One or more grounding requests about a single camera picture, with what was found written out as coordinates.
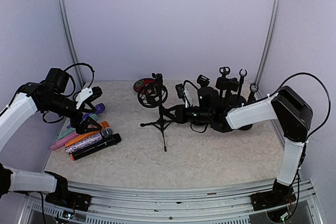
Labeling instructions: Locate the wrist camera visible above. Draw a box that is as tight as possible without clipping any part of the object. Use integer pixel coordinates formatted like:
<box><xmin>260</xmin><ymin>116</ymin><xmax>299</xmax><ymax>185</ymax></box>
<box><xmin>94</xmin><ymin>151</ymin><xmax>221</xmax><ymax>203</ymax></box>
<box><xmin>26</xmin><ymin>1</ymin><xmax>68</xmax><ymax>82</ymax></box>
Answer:
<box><xmin>75</xmin><ymin>86</ymin><xmax>103</xmax><ymax>110</ymax></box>
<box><xmin>175</xmin><ymin>83</ymin><xmax>193</xmax><ymax>108</ymax></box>

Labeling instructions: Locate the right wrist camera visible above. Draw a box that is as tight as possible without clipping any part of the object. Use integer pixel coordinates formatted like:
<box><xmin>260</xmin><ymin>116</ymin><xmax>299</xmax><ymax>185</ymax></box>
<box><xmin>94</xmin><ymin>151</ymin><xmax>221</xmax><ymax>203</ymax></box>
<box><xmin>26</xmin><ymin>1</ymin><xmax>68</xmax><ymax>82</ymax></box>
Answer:
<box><xmin>175</xmin><ymin>83</ymin><xmax>193</xmax><ymax>108</ymax></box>

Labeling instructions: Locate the red floral plate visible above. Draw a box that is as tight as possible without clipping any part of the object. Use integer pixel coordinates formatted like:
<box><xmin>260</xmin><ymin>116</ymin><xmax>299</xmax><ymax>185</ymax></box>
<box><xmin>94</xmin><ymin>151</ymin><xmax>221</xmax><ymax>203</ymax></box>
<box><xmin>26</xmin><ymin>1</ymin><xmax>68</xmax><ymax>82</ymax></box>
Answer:
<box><xmin>133</xmin><ymin>78</ymin><xmax>155</xmax><ymax>93</ymax></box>

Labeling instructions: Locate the black microphone orange ring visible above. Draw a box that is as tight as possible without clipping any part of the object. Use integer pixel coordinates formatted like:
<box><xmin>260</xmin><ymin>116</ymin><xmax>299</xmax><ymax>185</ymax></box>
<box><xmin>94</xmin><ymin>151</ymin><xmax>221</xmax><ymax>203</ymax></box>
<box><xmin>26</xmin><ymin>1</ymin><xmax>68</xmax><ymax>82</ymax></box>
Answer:
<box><xmin>69</xmin><ymin>133</ymin><xmax>122</xmax><ymax>162</ymax></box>

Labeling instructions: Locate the teal microphone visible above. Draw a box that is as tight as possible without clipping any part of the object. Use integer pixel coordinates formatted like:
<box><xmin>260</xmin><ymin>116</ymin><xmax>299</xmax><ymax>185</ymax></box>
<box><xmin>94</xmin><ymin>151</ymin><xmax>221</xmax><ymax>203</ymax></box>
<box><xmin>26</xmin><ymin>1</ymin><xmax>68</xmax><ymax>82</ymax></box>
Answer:
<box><xmin>57</xmin><ymin>114</ymin><xmax>98</xmax><ymax>140</ymax></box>

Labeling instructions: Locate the black stand of purple microphone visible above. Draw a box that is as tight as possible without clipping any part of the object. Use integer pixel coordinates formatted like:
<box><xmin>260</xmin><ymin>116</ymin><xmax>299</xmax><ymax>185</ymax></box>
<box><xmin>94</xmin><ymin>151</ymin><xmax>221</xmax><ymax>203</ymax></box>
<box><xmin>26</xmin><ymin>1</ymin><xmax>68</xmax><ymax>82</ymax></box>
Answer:
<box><xmin>229</xmin><ymin>69</ymin><xmax>247</xmax><ymax>107</ymax></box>

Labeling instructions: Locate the rhinestone silver microphone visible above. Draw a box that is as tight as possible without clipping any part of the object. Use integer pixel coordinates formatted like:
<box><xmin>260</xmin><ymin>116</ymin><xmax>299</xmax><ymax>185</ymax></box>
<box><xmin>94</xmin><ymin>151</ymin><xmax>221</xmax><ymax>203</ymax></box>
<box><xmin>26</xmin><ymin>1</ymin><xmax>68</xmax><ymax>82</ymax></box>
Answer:
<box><xmin>65</xmin><ymin>127</ymin><xmax>113</xmax><ymax>155</ymax></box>

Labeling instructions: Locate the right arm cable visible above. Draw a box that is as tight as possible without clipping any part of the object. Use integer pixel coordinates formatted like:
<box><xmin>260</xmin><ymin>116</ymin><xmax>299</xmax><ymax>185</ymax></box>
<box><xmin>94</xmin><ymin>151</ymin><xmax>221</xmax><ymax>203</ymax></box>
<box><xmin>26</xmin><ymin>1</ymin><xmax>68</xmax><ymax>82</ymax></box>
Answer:
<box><xmin>272</xmin><ymin>71</ymin><xmax>331</xmax><ymax>141</ymax></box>

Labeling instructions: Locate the black stand of rhinestone microphone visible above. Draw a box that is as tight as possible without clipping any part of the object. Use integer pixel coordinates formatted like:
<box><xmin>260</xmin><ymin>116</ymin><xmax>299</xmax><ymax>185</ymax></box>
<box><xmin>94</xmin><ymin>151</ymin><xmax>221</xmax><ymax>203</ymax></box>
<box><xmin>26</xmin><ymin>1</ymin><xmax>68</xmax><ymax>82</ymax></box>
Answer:
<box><xmin>215</xmin><ymin>77</ymin><xmax>239</xmax><ymax>105</ymax></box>

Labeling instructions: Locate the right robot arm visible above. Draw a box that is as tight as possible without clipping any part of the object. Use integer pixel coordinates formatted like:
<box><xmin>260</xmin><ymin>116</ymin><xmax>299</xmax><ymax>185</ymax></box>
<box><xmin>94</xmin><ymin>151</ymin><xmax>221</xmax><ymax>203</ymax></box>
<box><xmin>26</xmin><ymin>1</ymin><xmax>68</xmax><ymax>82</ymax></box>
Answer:
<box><xmin>162</xmin><ymin>86</ymin><xmax>313</xmax><ymax>211</ymax></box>

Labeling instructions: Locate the front aluminium rail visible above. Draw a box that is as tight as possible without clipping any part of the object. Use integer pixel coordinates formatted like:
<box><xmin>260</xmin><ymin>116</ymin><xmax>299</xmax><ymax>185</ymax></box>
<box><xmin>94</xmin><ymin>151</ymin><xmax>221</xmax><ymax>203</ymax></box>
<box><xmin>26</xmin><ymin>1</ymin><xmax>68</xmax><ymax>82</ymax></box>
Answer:
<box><xmin>15</xmin><ymin>178</ymin><xmax>326</xmax><ymax>224</ymax></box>

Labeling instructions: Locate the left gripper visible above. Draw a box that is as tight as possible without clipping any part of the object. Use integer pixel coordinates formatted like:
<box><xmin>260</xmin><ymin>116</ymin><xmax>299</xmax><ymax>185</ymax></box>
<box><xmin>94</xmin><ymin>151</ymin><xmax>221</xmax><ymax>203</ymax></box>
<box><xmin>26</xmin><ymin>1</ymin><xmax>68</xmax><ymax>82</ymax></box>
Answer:
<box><xmin>43</xmin><ymin>93</ymin><xmax>102</xmax><ymax>134</ymax></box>

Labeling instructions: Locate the right aluminium frame post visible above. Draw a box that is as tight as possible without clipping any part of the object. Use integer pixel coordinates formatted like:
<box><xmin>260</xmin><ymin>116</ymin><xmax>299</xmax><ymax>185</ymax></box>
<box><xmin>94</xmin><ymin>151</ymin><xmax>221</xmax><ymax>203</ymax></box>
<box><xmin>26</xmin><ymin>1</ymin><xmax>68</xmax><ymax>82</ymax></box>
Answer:
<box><xmin>254</xmin><ymin>0</ymin><xmax>281</xmax><ymax>86</ymax></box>

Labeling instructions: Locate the black stand of pink microphone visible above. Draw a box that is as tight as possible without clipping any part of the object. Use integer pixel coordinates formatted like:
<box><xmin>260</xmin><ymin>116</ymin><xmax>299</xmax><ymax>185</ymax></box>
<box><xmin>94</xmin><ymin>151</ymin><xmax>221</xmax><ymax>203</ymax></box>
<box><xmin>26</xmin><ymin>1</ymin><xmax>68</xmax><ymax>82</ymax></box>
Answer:
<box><xmin>217</xmin><ymin>67</ymin><xmax>232</xmax><ymax>100</ymax></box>

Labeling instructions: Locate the black stand of orange microphone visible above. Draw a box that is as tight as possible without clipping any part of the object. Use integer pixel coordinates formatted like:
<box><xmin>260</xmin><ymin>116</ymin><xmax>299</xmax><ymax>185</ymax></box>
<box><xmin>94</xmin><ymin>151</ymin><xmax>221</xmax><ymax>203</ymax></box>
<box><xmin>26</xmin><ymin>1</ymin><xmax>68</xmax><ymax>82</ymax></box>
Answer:
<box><xmin>196</xmin><ymin>74</ymin><xmax>210</xmax><ymax>89</ymax></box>

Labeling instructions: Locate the black stand of teal microphone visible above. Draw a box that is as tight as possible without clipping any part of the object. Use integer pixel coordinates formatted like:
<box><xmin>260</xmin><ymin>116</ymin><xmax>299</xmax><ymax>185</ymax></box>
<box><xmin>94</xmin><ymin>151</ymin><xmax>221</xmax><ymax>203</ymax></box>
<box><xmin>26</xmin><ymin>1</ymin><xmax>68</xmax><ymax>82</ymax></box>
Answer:
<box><xmin>240</xmin><ymin>83</ymin><xmax>259</xmax><ymax>131</ymax></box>

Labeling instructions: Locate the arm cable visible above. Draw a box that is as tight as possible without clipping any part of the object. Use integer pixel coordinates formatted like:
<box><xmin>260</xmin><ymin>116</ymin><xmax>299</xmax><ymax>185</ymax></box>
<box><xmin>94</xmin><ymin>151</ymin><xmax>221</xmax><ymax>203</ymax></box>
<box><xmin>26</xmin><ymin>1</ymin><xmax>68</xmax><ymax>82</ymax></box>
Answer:
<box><xmin>272</xmin><ymin>71</ymin><xmax>331</xmax><ymax>141</ymax></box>
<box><xmin>64</xmin><ymin>62</ymin><xmax>96</xmax><ymax>88</ymax></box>

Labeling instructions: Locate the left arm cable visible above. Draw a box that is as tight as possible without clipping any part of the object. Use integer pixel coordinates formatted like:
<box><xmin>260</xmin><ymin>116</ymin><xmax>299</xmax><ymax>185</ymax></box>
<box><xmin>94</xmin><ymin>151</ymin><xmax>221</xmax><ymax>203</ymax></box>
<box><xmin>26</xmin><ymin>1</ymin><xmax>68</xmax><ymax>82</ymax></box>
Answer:
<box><xmin>64</xmin><ymin>62</ymin><xmax>96</xmax><ymax>88</ymax></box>

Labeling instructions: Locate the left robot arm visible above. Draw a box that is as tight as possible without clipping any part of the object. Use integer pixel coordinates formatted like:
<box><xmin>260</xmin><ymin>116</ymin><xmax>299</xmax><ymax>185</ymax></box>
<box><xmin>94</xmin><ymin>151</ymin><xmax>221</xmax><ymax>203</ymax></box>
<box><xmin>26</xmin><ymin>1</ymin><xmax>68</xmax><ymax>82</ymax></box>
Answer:
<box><xmin>1</xmin><ymin>68</ymin><xmax>102</xmax><ymax>211</ymax></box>

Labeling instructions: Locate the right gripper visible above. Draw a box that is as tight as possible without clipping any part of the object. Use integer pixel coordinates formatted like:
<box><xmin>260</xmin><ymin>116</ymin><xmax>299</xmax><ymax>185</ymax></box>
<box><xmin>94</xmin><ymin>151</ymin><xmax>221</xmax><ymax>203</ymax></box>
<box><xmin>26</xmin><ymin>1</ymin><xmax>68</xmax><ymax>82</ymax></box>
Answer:
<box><xmin>163</xmin><ymin>104</ymin><xmax>212</xmax><ymax>124</ymax></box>

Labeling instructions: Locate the black tripod shock-mount stand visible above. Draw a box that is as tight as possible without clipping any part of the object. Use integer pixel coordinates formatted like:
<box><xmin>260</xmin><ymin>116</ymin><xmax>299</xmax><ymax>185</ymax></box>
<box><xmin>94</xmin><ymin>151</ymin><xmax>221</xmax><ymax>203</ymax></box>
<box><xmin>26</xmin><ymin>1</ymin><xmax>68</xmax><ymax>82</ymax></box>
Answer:
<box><xmin>136</xmin><ymin>72</ymin><xmax>174</xmax><ymax>152</ymax></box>

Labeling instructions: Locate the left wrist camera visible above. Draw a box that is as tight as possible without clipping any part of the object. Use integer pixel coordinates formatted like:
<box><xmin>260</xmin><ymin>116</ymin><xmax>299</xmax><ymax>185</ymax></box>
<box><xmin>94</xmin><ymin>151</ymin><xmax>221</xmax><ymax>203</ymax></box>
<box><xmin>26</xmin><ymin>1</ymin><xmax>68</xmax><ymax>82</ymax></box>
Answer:
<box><xmin>75</xmin><ymin>86</ymin><xmax>103</xmax><ymax>110</ymax></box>

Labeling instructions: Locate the purple microphone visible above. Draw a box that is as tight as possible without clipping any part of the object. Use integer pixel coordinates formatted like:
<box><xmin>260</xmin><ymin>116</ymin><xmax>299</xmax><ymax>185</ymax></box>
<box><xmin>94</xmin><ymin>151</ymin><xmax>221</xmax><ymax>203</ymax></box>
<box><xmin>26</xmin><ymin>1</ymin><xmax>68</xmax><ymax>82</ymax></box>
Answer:
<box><xmin>82</xmin><ymin>103</ymin><xmax>106</xmax><ymax>120</ymax></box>

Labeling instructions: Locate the pink microphone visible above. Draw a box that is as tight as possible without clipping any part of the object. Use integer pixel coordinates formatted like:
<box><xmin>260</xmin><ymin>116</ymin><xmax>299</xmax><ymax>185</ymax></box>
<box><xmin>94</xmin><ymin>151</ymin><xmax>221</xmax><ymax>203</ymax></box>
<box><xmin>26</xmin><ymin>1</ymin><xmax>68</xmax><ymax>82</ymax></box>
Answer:
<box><xmin>50</xmin><ymin>132</ymin><xmax>79</xmax><ymax>151</ymax></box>

